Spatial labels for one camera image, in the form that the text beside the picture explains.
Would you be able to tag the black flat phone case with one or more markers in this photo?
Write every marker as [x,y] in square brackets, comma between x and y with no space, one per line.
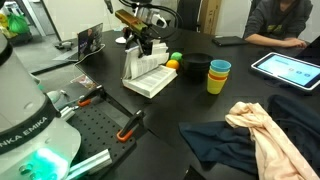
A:
[230,40]

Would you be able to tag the laptop with stickers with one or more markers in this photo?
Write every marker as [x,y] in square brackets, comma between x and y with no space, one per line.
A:
[89,40]

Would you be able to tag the green plastic bag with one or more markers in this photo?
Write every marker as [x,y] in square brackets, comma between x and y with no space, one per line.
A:
[18,23]

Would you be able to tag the orange plastic cup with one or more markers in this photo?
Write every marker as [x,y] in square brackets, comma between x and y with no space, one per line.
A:
[216,77]

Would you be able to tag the black office chair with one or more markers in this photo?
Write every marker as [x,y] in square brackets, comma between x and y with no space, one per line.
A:
[188,13]

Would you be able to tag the aluminium extrusion bar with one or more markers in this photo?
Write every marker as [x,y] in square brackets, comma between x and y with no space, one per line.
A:
[90,163]

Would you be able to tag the person in grey sweater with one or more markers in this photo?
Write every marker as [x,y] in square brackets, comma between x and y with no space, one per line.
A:
[278,16]

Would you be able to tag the orange ball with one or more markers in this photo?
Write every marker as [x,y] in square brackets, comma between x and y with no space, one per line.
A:
[172,64]

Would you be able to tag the person's bare hand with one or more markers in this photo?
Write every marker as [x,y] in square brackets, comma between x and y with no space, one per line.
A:
[295,42]

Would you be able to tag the yellow plastic cup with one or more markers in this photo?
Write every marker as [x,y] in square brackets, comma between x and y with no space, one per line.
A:
[215,86]

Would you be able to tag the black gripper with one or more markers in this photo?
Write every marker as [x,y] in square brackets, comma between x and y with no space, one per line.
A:
[144,35]

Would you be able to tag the dark blue cloth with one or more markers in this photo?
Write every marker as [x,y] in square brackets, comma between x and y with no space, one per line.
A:
[220,143]

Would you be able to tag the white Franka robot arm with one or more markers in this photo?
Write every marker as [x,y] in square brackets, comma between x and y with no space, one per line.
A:
[23,110]

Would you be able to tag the olive wrist camera box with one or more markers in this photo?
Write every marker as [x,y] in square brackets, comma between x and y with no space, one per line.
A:
[130,19]

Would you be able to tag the green plastic cup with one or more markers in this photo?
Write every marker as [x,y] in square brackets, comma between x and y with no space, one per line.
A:
[218,73]

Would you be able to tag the green ball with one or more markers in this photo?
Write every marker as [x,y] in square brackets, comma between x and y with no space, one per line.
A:
[176,56]

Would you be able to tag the colourful magazine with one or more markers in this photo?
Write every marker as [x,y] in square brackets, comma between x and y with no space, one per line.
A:
[83,81]

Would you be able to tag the brown cardboard box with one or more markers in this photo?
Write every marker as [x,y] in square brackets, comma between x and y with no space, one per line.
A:
[210,15]

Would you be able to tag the dark laptop lid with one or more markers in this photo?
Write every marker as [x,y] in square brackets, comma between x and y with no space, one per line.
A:
[311,50]

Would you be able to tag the blue plastic cup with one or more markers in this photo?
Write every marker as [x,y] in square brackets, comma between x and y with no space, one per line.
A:
[220,65]

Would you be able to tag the black bowl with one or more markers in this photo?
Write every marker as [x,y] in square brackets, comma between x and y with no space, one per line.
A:
[197,63]

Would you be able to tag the white tablet with lit screen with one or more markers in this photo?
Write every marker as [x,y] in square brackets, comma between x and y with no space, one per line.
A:
[286,70]

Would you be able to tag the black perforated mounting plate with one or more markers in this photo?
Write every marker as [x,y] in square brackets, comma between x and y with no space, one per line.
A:
[96,133]

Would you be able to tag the peach cloth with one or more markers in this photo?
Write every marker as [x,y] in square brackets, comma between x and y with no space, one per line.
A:
[273,143]

